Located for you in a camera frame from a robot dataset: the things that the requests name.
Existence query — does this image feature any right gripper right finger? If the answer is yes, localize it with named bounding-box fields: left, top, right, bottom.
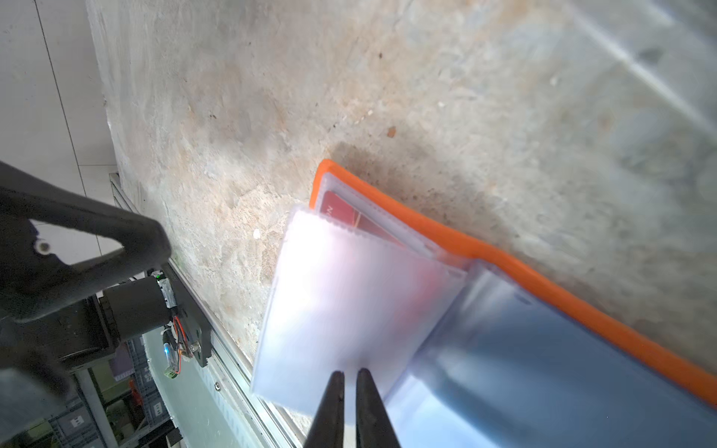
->
left=356, top=368, right=401, bottom=448

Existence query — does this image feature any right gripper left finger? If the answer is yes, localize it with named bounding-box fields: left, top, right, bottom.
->
left=304, top=371, right=345, bottom=448

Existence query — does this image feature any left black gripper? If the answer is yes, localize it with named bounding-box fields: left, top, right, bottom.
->
left=1, top=164, right=172, bottom=442

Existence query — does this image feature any orange card holder wallet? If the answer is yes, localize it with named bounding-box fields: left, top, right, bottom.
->
left=252, top=160, right=716, bottom=447

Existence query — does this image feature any aluminium mounting rail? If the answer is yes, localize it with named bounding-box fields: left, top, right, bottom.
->
left=108, top=170, right=315, bottom=448

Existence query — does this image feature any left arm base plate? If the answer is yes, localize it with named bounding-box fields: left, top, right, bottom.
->
left=99, top=263, right=213, bottom=368

